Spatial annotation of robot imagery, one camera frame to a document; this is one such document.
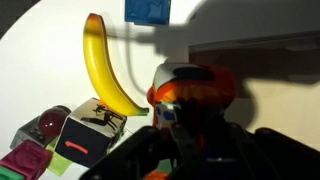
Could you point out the dark red ball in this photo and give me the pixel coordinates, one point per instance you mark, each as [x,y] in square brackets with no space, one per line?
[51,121]

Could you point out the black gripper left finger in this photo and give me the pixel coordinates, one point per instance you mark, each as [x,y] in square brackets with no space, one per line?
[140,153]

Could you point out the white black checkered fabric cube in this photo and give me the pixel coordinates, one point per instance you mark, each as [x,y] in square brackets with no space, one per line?
[85,136]

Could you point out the lime green flat piece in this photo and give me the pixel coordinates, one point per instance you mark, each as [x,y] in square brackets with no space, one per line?
[59,161]

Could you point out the yellow toy banana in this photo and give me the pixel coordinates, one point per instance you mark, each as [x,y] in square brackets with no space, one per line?
[100,70]

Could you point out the grey cube block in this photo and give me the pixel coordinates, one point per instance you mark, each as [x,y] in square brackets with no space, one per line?
[25,133]

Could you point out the magenta cube block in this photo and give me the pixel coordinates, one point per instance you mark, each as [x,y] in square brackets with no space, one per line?
[25,158]

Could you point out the blue cube block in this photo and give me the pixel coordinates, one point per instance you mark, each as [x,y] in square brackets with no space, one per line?
[148,11]

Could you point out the small orange block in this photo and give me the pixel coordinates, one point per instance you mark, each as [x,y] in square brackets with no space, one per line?
[156,176]

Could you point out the wooden tray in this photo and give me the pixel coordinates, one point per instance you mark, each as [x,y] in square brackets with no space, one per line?
[286,100]

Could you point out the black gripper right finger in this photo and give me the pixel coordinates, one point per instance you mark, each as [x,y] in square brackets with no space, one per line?
[283,156]

